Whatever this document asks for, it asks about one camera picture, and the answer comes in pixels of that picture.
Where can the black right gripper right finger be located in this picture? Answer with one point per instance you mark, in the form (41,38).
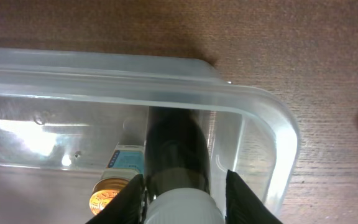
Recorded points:
(243,206)

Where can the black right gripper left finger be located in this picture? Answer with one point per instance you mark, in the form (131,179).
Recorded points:
(126,207)

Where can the clear plastic container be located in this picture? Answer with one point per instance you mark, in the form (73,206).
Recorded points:
(62,114)

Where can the dark bottle with white cap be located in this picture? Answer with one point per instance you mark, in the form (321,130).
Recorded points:
(177,170)

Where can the small jar with gold lid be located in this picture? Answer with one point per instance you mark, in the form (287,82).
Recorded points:
(126,162)

